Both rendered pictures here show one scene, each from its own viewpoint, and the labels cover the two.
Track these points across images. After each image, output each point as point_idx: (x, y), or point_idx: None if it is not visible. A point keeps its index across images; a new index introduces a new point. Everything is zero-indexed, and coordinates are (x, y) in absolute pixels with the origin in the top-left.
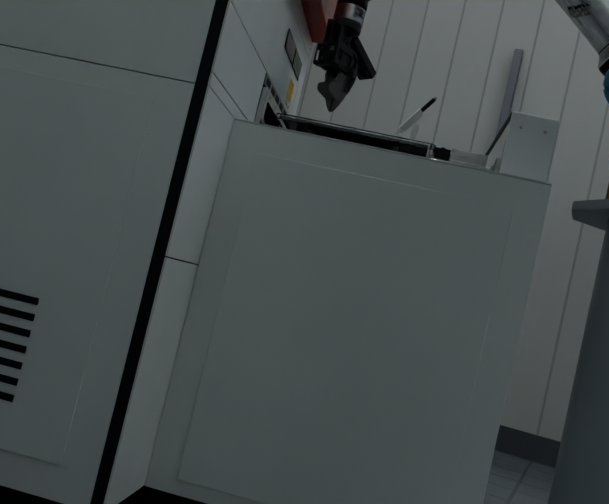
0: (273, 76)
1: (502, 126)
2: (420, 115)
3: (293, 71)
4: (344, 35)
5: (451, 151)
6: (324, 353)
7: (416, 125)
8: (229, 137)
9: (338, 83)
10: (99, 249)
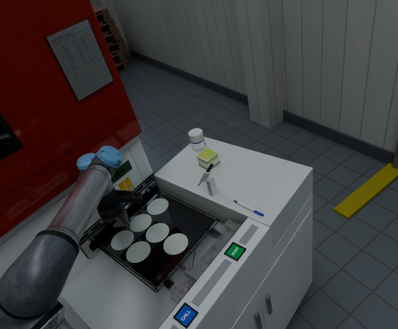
0: (88, 224)
1: (168, 314)
2: (208, 174)
3: (118, 179)
4: (104, 200)
5: (173, 284)
6: None
7: (207, 181)
8: (63, 297)
9: (118, 221)
10: None
